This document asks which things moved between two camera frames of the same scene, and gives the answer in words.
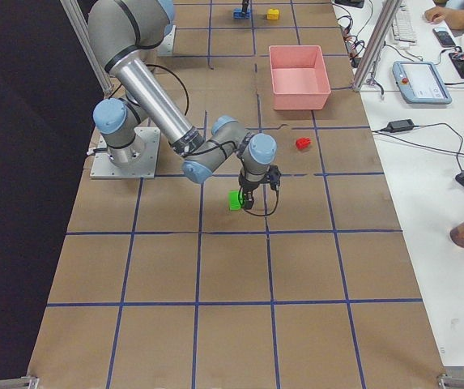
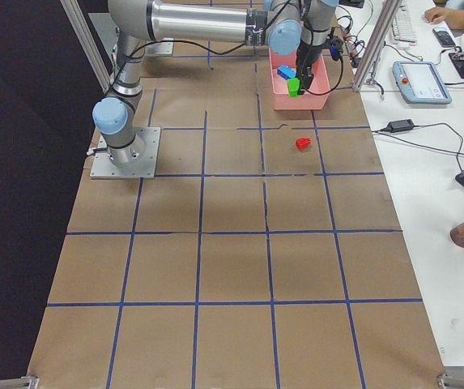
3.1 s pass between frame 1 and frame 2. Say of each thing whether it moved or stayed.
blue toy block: moved
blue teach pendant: stayed
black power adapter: stayed
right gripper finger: moved
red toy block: stayed
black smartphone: stayed
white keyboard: stayed
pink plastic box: stayed
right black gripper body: moved
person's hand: stayed
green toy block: moved
